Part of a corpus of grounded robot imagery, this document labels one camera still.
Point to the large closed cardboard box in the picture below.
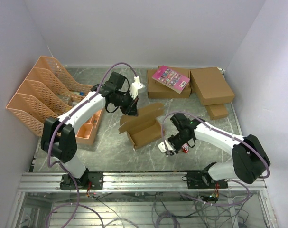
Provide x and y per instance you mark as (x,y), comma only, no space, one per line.
(210,86)

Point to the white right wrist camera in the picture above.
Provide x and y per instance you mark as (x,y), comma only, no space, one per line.
(165,147)

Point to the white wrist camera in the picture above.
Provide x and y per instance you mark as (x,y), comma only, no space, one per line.
(136,87)
(165,147)

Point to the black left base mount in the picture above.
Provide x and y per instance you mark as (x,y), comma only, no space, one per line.
(91,179)

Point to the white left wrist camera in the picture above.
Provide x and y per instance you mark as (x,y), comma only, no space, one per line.
(136,87)

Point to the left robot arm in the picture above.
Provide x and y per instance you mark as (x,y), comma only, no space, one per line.
(59,134)

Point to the red toy ambulance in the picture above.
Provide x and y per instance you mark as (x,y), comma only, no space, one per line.
(185,149)

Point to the aluminium mounting rail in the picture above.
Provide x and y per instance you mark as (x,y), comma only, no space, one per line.
(112,182)

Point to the orange plastic file organizer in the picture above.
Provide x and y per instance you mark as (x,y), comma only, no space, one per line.
(48,90)

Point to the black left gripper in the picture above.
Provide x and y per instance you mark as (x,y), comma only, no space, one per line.
(131,109)

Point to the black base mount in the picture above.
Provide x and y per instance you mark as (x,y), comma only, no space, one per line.
(196,180)
(91,179)

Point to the small cardboard box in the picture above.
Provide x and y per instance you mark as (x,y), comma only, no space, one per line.
(218,111)

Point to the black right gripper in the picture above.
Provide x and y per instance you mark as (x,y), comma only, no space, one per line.
(176,149)

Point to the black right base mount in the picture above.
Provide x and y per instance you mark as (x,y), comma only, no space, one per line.
(196,180)

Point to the closed cardboard box under book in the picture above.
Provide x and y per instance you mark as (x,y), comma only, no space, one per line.
(155,90)

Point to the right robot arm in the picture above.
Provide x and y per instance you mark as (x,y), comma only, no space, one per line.
(249,160)

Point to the pink book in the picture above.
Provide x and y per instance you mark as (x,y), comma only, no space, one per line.
(177,79)

